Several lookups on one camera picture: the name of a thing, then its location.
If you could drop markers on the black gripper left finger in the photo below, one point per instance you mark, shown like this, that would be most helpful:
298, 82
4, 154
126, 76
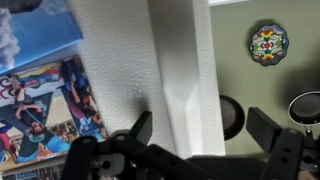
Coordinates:
143, 126

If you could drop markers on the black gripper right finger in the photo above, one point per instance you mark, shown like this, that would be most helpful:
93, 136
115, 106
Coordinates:
263, 130

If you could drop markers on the white freezer door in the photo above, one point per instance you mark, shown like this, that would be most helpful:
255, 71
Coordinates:
126, 50

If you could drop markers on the silver rimmed frying pan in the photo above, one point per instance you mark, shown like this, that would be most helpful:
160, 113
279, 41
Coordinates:
306, 108

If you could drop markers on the floral ceramic trivet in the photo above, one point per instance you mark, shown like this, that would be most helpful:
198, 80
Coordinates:
268, 45

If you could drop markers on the colourful people collage photo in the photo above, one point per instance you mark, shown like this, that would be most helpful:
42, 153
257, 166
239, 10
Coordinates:
46, 113

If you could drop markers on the group photo magnet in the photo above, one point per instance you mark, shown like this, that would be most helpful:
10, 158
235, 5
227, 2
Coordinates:
26, 175

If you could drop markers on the sky blue landscape photo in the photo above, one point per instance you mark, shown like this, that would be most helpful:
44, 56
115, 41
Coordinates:
43, 36

